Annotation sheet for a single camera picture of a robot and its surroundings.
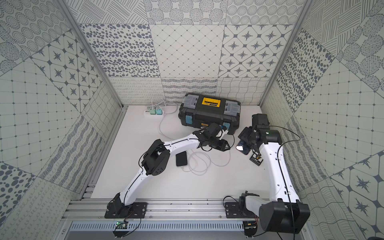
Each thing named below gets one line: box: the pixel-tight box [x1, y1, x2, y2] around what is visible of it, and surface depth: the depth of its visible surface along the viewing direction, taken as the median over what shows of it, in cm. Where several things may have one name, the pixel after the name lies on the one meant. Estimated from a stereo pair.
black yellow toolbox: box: [178, 93, 242, 135], surface depth 98 cm
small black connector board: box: [249, 151, 264, 166], surface depth 92 cm
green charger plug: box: [150, 108, 157, 115], surface depth 113 cm
